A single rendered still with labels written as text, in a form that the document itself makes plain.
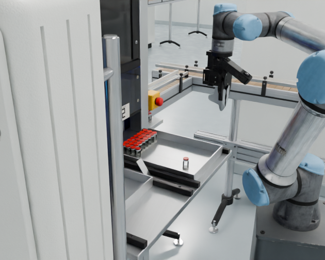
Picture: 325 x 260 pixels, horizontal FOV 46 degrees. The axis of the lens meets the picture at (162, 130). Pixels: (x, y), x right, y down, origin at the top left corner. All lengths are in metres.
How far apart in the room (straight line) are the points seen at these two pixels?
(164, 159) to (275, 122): 1.58
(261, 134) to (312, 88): 2.08
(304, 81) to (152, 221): 0.57
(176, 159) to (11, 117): 1.13
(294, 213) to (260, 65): 1.69
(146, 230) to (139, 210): 0.10
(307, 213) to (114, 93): 0.90
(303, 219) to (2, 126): 1.08
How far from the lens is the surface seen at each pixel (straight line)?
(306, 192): 1.28
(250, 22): 1.20
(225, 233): 2.55
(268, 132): 2.97
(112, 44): 0.55
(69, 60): 0.43
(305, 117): 1.00
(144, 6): 1.58
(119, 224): 0.68
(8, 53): 0.37
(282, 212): 1.34
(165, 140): 1.63
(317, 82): 0.92
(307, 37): 1.17
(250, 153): 2.40
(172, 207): 1.21
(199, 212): 2.71
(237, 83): 2.26
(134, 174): 1.33
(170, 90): 2.10
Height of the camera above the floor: 1.58
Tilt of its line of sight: 24 degrees down
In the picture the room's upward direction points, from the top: 1 degrees clockwise
